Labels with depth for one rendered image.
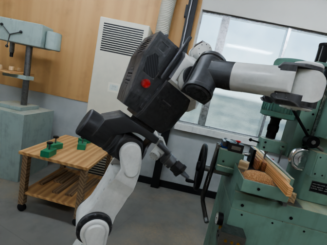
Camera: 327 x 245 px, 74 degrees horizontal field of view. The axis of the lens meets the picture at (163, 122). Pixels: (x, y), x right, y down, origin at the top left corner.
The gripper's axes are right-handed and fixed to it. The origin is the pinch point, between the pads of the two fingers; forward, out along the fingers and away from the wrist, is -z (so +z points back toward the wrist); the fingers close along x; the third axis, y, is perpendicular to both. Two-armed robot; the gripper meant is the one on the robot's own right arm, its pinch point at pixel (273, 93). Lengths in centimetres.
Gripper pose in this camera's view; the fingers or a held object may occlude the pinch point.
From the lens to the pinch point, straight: 121.0
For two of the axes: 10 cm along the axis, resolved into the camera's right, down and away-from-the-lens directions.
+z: -1.5, 1.3, -9.8
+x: -8.5, 4.9, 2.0
